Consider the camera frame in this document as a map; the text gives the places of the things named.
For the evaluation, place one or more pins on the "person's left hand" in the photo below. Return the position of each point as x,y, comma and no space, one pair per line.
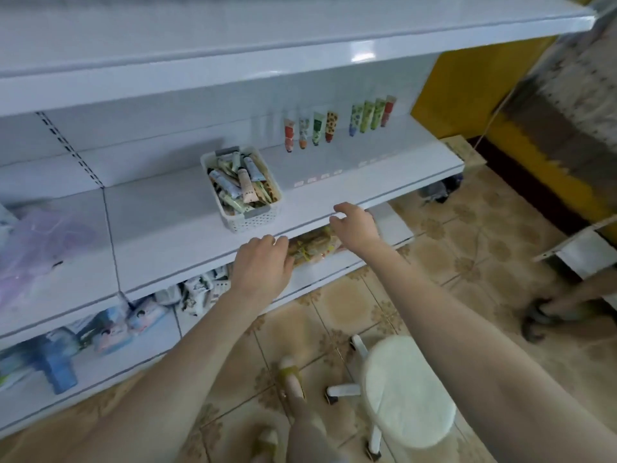
262,270

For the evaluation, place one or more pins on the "person's right hand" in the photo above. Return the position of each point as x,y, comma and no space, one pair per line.
357,229

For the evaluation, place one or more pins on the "white perforated plastic basket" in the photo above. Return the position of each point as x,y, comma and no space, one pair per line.
253,221

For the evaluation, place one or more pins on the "row of hand cream tubes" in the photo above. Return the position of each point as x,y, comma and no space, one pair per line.
317,128

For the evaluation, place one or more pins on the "white metal shelf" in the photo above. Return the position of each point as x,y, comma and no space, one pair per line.
193,53

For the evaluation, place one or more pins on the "person's right forearm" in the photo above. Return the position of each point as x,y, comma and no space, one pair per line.
482,352

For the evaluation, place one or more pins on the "person's left forearm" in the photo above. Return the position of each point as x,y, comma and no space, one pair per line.
173,381

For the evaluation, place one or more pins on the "person's right shoe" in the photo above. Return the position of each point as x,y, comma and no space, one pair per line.
291,383

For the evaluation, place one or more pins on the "person's shoe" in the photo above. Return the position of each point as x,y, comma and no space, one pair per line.
266,445
291,383

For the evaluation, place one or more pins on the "person's left shoe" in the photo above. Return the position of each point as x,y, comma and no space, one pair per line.
266,445

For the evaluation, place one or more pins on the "person's right leg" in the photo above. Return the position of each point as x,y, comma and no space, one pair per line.
316,439

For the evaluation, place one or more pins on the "white side shelf unit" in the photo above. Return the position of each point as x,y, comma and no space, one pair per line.
588,253

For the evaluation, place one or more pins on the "clear divider tray with labels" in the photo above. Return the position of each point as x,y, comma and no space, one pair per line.
333,173

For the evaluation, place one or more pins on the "cluster of green bottles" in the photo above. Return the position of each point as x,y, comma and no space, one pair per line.
441,190

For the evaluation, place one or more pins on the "small brown cardboard box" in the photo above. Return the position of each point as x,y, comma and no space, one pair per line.
465,152

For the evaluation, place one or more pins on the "pile of snack packets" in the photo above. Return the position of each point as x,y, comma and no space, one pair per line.
116,328

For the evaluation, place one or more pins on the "white round stool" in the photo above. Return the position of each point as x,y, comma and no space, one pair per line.
405,390

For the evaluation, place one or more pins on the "translucent plastic bag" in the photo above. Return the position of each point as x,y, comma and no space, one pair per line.
39,250

